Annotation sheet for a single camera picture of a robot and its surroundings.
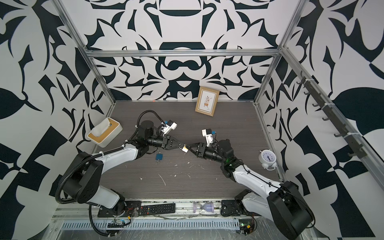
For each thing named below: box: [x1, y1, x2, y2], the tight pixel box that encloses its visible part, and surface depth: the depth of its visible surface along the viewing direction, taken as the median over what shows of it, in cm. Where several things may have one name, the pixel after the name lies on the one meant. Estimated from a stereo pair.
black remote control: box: [138, 203, 176, 216], surface depth 74 cm
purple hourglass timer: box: [193, 202, 215, 214], surface depth 75 cm
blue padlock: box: [155, 153, 164, 162], surface depth 93 cm
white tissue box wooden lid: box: [87, 117, 123, 148], surface depth 98 cm
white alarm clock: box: [258, 149, 277, 171], surface depth 90 cm
